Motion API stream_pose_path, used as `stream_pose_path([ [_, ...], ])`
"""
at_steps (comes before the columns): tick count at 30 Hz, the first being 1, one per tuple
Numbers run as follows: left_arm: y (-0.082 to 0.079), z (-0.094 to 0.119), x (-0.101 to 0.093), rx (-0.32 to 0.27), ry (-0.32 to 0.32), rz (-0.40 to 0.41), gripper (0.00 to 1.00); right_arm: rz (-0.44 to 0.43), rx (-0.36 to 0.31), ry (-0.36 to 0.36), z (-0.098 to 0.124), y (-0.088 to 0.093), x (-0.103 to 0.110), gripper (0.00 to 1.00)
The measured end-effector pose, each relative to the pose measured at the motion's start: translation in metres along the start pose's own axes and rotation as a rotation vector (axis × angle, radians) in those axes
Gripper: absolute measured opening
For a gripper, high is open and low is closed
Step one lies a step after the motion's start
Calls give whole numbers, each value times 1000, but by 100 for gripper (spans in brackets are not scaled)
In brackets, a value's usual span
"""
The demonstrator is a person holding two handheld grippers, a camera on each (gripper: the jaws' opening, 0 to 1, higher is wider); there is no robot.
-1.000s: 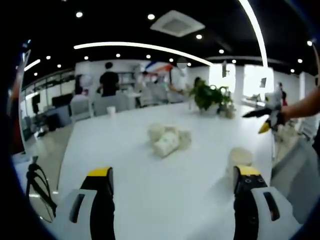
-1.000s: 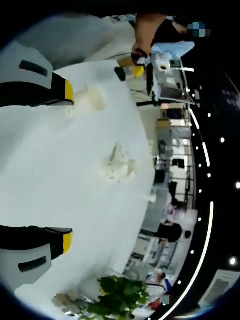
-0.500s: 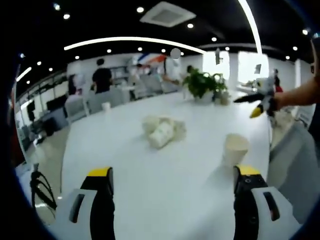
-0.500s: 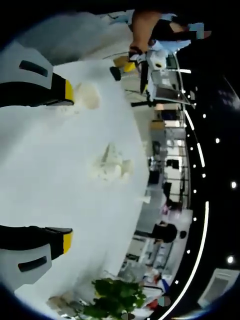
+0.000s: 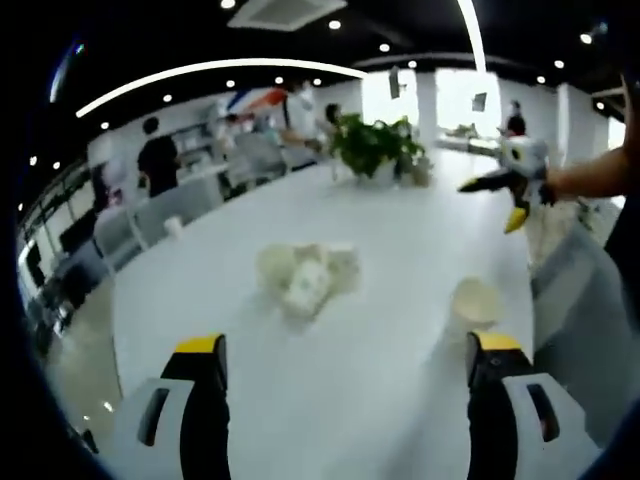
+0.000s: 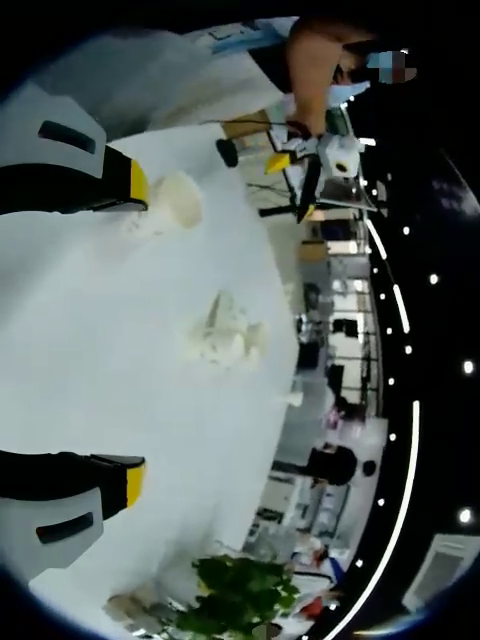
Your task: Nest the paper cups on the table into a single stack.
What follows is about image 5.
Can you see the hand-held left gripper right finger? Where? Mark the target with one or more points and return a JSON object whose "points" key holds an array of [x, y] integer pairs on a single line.
{"points": [[510, 430]]}

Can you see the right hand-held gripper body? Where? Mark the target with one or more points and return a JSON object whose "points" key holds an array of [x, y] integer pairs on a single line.
{"points": [[530, 160]]}

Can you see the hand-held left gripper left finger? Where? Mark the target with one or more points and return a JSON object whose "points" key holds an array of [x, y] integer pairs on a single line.
{"points": [[170, 430]]}

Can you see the leaf-print white paper cup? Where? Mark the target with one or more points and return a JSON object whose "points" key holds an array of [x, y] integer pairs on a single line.
{"points": [[174, 226], [475, 302]]}

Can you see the cluster of white paper cups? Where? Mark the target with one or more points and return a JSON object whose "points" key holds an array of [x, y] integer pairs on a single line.
{"points": [[305, 285]]}

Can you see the small beige container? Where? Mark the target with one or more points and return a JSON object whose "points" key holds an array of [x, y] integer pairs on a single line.
{"points": [[422, 172]]}

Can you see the person's dark shirt torso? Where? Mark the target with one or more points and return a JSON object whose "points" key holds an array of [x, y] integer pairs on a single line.
{"points": [[625, 260]]}

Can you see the green potted plant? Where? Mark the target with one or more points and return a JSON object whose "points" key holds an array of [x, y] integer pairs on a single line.
{"points": [[372, 145]]}

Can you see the long straight ceiling light strip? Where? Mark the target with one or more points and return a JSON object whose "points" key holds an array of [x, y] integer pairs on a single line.
{"points": [[476, 35]]}

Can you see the white table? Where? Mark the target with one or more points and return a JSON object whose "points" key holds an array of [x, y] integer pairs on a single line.
{"points": [[375, 250]]}

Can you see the black computer monitor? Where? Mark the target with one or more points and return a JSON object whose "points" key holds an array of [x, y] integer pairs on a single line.
{"points": [[77, 235]]}

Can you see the round ceiling spotlights group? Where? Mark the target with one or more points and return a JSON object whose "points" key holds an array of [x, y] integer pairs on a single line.
{"points": [[334, 24]]}

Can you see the grey desk partition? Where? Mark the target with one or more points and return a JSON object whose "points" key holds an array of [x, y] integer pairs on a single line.
{"points": [[165, 200]]}

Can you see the ceiling air conditioner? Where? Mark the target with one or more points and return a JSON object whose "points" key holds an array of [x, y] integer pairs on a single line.
{"points": [[285, 12]]}

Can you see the long curved ceiling light strip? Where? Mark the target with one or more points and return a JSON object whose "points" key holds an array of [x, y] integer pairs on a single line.
{"points": [[225, 63]]}

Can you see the small wall-mounted screen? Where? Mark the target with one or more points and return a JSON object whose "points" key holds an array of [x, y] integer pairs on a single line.
{"points": [[480, 102], [395, 82]]}

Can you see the red blue striped wall banner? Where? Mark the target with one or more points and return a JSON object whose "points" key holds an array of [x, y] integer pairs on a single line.
{"points": [[260, 99]]}

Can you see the white wall shelving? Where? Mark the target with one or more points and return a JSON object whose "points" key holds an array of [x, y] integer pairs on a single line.
{"points": [[197, 142]]}

